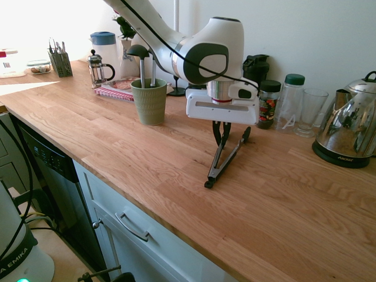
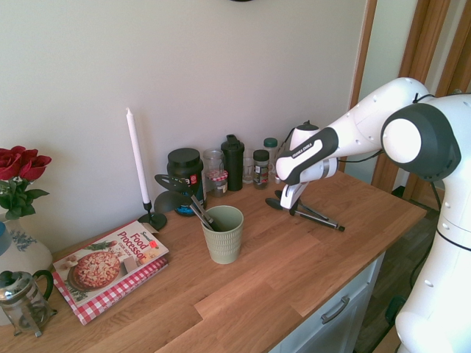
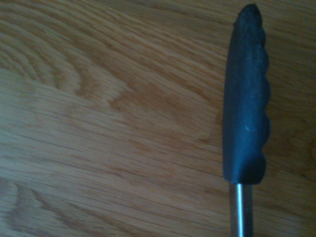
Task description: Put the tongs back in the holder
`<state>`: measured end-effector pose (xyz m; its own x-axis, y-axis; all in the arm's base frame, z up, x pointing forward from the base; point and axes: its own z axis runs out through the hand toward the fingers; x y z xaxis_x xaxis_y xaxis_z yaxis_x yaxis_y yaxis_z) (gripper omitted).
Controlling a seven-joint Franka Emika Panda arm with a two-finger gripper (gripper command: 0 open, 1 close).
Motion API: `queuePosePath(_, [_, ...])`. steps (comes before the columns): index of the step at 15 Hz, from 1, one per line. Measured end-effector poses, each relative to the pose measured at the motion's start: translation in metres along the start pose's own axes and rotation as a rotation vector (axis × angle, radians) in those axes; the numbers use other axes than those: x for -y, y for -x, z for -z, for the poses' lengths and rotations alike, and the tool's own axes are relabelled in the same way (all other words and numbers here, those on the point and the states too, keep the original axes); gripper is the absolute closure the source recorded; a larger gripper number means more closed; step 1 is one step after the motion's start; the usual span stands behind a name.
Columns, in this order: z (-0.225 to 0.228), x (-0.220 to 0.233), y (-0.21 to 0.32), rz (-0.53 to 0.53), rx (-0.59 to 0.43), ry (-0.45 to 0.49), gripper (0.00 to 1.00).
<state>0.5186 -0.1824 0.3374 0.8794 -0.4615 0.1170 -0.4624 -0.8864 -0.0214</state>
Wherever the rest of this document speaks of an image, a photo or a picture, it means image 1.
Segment steel electric kettle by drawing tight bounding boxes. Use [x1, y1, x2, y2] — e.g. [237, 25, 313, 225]
[311, 70, 376, 169]

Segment glass french press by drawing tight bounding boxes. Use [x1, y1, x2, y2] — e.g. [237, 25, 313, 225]
[88, 49, 116, 89]

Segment red checkered book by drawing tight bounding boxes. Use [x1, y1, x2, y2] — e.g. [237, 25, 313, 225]
[93, 76, 173, 102]

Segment white patterned vase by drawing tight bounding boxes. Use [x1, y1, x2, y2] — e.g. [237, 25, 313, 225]
[117, 37, 140, 79]

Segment black ladle steel handle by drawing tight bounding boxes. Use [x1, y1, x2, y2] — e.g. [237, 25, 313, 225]
[126, 44, 151, 89]

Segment light blue cabinet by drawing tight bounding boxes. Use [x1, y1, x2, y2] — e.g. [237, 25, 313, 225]
[72, 160, 239, 282]

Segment black and steel tongs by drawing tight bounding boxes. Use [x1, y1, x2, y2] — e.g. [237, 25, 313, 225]
[204, 126, 253, 189]

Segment black candle holder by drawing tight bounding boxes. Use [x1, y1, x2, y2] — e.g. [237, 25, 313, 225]
[168, 75, 189, 97]

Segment black utensil steel handle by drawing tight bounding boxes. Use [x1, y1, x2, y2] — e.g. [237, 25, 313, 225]
[150, 58, 159, 88]

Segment white pitcher blue lid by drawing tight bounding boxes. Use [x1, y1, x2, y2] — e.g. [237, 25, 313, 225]
[89, 31, 120, 80]

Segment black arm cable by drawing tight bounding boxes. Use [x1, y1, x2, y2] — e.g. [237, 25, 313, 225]
[119, 0, 261, 92]

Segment silver drawer handle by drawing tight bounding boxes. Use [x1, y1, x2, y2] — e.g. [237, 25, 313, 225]
[115, 211, 151, 243]

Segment green ribbed utensil holder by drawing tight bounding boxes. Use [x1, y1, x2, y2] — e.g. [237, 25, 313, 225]
[130, 78, 168, 126]

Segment clear bottle green lid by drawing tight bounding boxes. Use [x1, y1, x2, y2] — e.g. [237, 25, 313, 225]
[274, 73, 306, 133]

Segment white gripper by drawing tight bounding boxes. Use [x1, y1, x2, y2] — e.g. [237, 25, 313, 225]
[185, 89, 261, 146]

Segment grey-green cutlery caddy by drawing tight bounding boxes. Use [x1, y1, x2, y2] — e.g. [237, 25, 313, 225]
[47, 49, 73, 78]

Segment yellow cable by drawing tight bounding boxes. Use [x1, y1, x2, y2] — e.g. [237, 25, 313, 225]
[19, 210, 45, 226]

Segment black dishwasher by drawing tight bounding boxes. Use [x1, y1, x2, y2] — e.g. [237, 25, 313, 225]
[16, 122, 108, 278]

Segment black shaker bottle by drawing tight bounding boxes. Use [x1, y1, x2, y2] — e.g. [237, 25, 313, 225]
[242, 54, 270, 89]

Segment spice jar black lid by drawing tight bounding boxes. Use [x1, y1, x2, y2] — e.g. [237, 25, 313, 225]
[254, 79, 282, 130]

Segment green plant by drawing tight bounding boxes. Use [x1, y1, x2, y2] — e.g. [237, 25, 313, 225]
[112, 15, 137, 41]

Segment clear drinking glass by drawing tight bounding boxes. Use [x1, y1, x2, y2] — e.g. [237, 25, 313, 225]
[293, 88, 330, 139]

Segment black base cable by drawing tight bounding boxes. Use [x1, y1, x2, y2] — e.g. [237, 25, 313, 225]
[0, 119, 34, 261]

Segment glass food container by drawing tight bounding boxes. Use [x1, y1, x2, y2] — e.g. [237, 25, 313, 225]
[26, 59, 52, 75]

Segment white container red lid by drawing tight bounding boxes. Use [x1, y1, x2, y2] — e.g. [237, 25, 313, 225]
[0, 48, 28, 79]

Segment white wall pipe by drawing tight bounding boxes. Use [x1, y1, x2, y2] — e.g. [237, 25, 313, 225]
[173, 0, 181, 33]

